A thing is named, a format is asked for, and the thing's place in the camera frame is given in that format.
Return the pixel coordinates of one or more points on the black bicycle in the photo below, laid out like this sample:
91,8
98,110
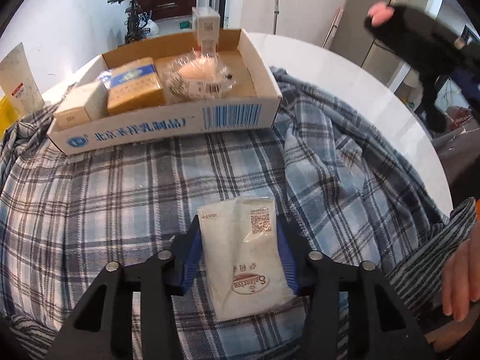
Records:
137,21

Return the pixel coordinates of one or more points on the green item on floor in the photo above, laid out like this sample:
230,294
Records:
185,25

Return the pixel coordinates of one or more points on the yellow bag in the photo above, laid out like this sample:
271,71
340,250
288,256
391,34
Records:
8,115

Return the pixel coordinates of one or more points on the beige pad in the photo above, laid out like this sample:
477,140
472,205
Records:
197,76

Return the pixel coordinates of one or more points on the pink white broom stick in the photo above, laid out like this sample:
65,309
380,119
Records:
332,29

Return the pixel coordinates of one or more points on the black white striped garment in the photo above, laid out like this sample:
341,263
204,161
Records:
417,278

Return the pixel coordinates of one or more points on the white sachet packet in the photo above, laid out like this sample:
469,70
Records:
240,250

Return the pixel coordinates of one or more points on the shallow cardboard tray box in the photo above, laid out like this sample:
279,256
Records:
252,103

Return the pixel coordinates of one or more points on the black sock with pink dots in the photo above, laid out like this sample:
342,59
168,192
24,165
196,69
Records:
427,46

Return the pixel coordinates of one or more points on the blue plaid shirt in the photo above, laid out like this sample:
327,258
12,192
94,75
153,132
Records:
63,218

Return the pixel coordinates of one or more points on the gold blue cigarette pack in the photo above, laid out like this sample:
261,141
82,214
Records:
133,86

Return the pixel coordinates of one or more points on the small beige box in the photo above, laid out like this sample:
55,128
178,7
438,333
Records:
82,105

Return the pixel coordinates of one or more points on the beige refrigerator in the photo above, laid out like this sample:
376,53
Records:
355,43

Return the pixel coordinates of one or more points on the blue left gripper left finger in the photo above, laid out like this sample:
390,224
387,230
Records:
191,254

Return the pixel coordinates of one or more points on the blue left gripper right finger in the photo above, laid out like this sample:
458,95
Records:
287,258

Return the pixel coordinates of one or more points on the red white cigarette pack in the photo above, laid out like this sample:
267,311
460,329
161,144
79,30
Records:
206,23

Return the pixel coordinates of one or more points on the person's right hand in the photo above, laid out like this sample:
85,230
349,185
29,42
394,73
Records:
461,278

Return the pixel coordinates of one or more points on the tall white paper tube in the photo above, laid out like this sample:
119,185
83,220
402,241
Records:
18,84

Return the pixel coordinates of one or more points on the white plastic bag on floor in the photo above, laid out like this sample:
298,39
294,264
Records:
150,28

